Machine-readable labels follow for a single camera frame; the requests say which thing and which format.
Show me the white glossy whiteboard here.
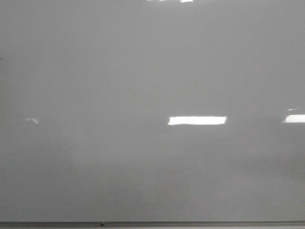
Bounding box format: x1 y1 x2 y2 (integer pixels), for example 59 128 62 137
0 0 305 221

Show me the grey aluminium whiteboard frame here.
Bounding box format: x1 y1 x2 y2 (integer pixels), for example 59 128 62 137
0 220 305 229

